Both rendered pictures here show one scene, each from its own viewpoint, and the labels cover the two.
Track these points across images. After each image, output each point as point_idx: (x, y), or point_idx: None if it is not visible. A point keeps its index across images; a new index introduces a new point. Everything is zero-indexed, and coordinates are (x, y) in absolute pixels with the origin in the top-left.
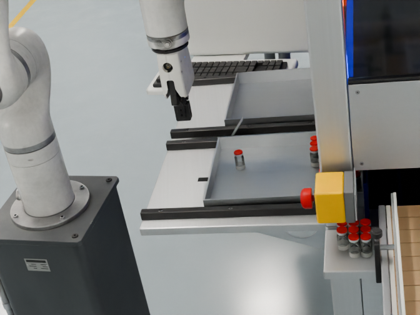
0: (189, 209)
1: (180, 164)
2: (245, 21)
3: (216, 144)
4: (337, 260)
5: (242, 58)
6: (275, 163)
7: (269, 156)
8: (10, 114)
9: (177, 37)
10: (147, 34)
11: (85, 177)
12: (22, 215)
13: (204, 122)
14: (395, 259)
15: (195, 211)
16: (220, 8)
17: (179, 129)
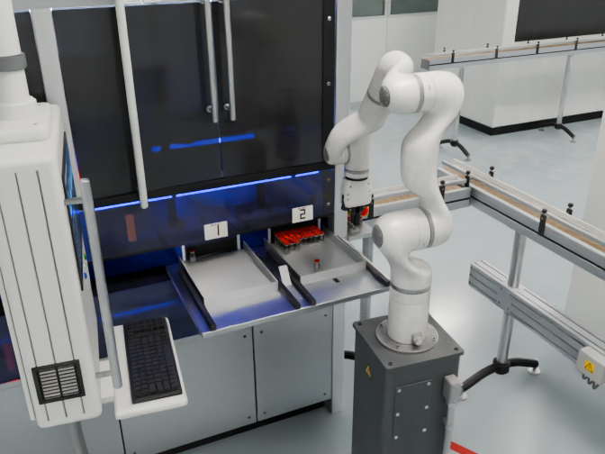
0: (373, 267)
1: (328, 294)
2: (94, 325)
3: (309, 274)
4: (366, 230)
5: (104, 361)
6: (303, 262)
7: (298, 266)
8: (419, 261)
9: None
10: (368, 168)
11: (365, 336)
12: (428, 338)
13: (271, 303)
14: (376, 196)
15: (372, 265)
16: (92, 325)
17: (294, 301)
